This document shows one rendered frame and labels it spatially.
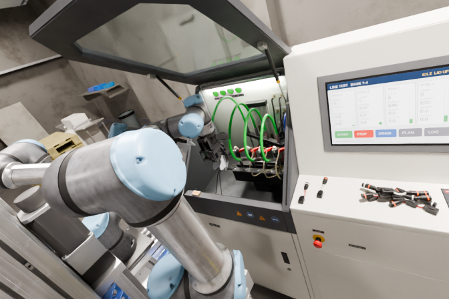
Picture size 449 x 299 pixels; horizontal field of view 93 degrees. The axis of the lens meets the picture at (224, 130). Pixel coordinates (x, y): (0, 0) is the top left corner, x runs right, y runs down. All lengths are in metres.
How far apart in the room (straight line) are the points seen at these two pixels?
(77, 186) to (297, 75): 0.91
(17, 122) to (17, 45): 2.27
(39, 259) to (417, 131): 1.21
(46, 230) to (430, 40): 1.28
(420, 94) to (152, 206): 0.96
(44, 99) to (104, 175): 8.54
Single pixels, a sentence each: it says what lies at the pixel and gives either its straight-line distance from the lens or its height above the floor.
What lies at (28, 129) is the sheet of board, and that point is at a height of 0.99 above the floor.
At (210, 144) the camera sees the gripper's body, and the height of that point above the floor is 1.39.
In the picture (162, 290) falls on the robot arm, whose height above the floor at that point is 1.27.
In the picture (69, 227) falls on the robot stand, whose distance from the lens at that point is 0.76.
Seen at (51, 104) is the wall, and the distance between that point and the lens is 8.89.
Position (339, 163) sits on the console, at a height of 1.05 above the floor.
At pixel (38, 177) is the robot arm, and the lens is 1.00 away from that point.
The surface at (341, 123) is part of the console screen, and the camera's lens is 1.06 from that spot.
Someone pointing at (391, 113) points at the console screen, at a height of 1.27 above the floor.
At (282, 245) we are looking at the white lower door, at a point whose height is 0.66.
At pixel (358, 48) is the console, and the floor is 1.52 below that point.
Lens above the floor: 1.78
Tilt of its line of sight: 25 degrees down
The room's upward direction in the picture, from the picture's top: 21 degrees counter-clockwise
